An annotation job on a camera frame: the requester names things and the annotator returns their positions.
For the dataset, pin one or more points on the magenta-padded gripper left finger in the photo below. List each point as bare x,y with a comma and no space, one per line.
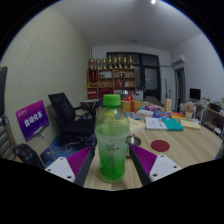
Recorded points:
61,166

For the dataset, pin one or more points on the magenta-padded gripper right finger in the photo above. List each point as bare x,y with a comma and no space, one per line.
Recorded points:
165,165

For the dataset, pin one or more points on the green drink bottle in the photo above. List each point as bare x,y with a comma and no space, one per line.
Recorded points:
111,140

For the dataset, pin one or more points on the flat round red coaster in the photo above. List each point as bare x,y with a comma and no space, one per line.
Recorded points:
160,145

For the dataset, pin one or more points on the teal book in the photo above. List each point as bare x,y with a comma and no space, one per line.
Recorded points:
172,124

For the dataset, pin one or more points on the white book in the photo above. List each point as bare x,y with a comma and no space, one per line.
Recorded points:
155,123

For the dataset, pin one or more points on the pale yellow book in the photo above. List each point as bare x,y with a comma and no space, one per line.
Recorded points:
190,124

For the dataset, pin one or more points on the beige book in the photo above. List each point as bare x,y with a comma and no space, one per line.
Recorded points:
136,125

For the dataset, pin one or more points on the blue book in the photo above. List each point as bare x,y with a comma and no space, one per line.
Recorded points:
162,114

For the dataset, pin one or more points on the black office chair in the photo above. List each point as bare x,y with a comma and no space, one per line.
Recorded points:
70,116

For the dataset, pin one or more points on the orange book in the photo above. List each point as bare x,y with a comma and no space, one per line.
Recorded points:
178,115

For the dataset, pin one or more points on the purple sign board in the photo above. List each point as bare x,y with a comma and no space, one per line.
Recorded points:
32,120

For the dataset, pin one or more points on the pink box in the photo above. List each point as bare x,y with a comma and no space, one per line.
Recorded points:
152,108

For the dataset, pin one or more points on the tall orange box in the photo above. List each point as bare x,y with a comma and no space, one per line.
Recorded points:
167,105

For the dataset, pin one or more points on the pink flowers in white pot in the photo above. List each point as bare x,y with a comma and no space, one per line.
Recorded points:
190,108

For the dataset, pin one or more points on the grey armchair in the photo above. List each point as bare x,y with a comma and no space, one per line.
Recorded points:
153,101

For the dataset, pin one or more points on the yellow gift box red ribbon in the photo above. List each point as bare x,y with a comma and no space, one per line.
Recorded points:
131,106

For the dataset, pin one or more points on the small round side table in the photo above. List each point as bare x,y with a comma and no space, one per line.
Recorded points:
89,101

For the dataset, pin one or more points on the cluttered wooden side desk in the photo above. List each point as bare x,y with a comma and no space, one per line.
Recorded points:
213,111

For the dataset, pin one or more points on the computer monitor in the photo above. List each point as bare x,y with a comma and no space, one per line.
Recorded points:
195,94

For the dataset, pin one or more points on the dark glass door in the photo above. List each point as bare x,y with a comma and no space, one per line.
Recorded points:
150,76

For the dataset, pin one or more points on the wooden shelf unit with trophies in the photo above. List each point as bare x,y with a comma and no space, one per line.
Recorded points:
111,80

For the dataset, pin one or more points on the white air conditioner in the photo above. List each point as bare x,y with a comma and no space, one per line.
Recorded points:
178,60

